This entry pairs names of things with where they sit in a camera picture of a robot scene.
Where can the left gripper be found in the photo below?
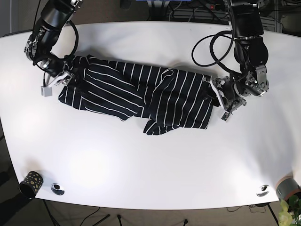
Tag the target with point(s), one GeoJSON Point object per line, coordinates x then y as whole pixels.
{"type": "Point", "coordinates": [222, 94]}

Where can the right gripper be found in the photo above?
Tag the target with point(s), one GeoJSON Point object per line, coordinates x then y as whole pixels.
{"type": "Point", "coordinates": [63, 77]}

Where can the black white striped T-shirt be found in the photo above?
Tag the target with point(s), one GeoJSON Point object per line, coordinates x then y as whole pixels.
{"type": "Point", "coordinates": [168, 98]}

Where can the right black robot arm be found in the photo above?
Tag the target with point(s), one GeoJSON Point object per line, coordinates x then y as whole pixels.
{"type": "Point", "coordinates": [45, 33]}

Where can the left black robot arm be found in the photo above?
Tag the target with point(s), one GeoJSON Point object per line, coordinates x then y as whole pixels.
{"type": "Point", "coordinates": [249, 51]}

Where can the left metal table grommet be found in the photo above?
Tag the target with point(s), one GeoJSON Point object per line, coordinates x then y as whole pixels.
{"type": "Point", "coordinates": [57, 189]}

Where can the metal table grommet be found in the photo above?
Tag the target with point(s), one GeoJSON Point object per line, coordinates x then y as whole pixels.
{"type": "Point", "coordinates": [263, 191]}
{"type": "Point", "coordinates": [57, 189]}

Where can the black floral cup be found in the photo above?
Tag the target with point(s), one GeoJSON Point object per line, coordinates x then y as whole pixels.
{"type": "Point", "coordinates": [31, 184]}

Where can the right metal table grommet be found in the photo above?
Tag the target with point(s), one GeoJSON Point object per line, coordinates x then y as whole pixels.
{"type": "Point", "coordinates": [263, 191]}

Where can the grey plant pot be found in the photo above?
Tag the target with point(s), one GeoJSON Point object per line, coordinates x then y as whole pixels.
{"type": "Point", "coordinates": [287, 187]}

